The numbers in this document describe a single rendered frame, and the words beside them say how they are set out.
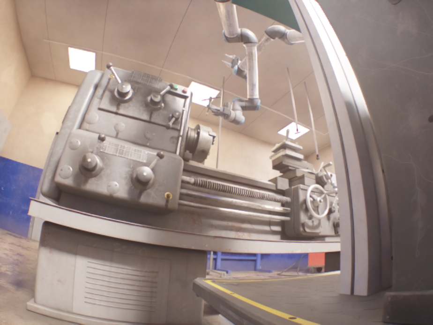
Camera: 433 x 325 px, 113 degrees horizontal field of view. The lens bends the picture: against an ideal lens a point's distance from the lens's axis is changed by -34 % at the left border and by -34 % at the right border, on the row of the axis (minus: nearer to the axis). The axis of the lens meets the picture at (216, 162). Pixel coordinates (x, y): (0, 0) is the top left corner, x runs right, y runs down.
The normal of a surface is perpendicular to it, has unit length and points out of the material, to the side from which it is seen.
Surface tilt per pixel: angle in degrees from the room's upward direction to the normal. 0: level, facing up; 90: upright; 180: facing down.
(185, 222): 90
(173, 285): 90
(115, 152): 90
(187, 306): 90
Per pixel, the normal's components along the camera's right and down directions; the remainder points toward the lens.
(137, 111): 0.44, -0.33
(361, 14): -0.95, -0.19
